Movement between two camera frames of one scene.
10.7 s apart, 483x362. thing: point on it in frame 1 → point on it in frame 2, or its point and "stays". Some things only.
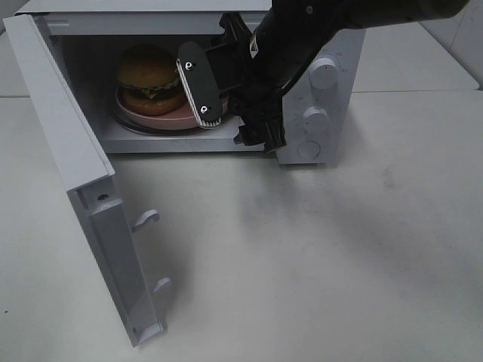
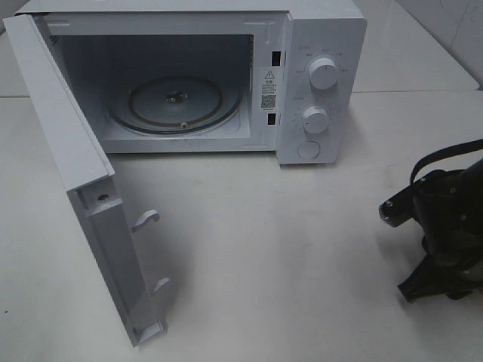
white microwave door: x=84 y=170 stays
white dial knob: x=324 y=72 stays
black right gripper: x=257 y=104 → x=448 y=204
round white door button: x=309 y=149 stays
